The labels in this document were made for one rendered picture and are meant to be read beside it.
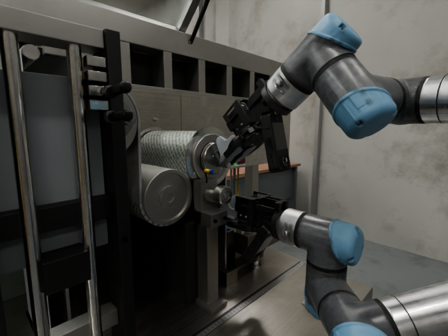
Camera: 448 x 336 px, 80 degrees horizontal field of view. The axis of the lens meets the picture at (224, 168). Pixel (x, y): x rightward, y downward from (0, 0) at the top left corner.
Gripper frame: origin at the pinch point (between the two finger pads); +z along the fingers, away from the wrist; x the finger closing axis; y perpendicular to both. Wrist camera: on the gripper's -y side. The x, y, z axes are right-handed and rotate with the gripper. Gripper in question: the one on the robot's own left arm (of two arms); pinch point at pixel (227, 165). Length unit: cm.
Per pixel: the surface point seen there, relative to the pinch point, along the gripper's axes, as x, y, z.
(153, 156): 7.7, 13.7, 14.6
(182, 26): -16, 58, 1
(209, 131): 1.8, 8.6, -2.0
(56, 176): 36.1, -1.6, -6.1
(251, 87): -54, 45, 11
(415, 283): -221, -102, 70
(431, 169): -287, -28, 16
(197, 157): 6.3, 3.8, 1.2
